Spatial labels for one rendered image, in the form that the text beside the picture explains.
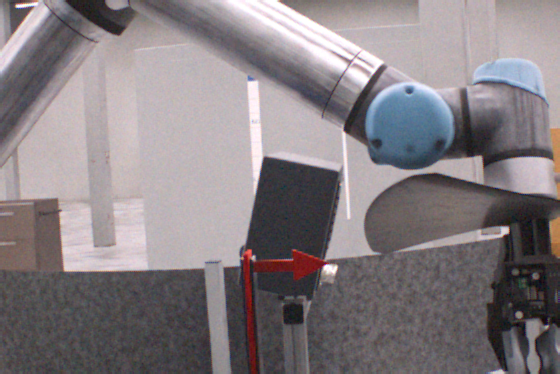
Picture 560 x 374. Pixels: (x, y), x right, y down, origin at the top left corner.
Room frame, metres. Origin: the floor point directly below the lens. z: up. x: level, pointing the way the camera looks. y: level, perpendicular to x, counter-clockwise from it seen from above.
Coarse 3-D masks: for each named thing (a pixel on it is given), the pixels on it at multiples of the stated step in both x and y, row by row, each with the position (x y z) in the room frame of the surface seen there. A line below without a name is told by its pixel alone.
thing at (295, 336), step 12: (288, 300) 1.23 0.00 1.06; (300, 300) 1.22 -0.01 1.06; (288, 336) 1.21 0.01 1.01; (300, 336) 1.21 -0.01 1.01; (288, 348) 1.21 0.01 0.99; (300, 348) 1.21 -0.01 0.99; (288, 360) 1.21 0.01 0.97; (300, 360) 1.21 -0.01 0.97; (288, 372) 1.21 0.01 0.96; (300, 372) 1.21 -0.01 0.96
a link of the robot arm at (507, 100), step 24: (480, 72) 0.93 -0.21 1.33; (504, 72) 0.91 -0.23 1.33; (528, 72) 0.91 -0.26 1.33; (480, 96) 0.91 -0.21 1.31; (504, 96) 0.90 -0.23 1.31; (528, 96) 0.90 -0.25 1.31; (480, 120) 0.90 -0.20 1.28; (504, 120) 0.90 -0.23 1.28; (528, 120) 0.89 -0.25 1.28; (480, 144) 0.91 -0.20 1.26; (504, 144) 0.89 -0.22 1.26; (528, 144) 0.88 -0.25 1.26
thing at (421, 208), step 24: (384, 192) 0.60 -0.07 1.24; (408, 192) 0.59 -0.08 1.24; (432, 192) 0.58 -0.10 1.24; (456, 192) 0.57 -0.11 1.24; (480, 192) 0.56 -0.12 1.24; (504, 192) 0.56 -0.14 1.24; (384, 216) 0.66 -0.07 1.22; (408, 216) 0.66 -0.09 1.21; (432, 216) 0.66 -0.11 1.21; (456, 216) 0.67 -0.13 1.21; (480, 216) 0.67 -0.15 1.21; (504, 216) 0.68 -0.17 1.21; (528, 216) 0.69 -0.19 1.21; (552, 216) 0.70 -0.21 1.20; (384, 240) 0.73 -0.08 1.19; (408, 240) 0.74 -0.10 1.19
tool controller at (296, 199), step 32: (288, 160) 1.27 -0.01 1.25; (320, 160) 1.46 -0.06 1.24; (256, 192) 1.27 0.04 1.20; (288, 192) 1.27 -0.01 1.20; (320, 192) 1.26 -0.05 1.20; (256, 224) 1.27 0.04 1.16; (288, 224) 1.27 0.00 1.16; (320, 224) 1.26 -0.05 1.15; (256, 256) 1.27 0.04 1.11; (288, 256) 1.27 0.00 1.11; (320, 256) 1.27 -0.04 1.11; (288, 288) 1.27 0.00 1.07
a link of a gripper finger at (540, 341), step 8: (552, 328) 0.86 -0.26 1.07; (544, 336) 0.87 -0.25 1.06; (552, 336) 0.86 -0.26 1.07; (536, 344) 0.88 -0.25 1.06; (544, 344) 0.87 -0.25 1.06; (552, 344) 0.86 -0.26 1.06; (536, 352) 0.88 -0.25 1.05; (544, 352) 0.87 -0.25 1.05; (552, 352) 0.86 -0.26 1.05; (544, 360) 0.87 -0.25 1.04; (552, 360) 0.85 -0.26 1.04; (544, 368) 0.86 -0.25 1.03; (552, 368) 0.85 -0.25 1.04
